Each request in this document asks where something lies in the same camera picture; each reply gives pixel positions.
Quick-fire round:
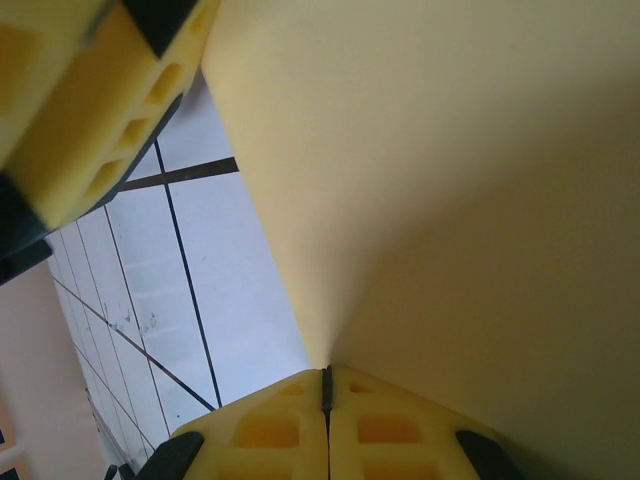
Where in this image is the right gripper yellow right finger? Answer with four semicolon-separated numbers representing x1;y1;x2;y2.
327;364;525;480

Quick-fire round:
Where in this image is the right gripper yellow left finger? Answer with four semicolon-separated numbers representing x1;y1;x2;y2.
141;368;330;480

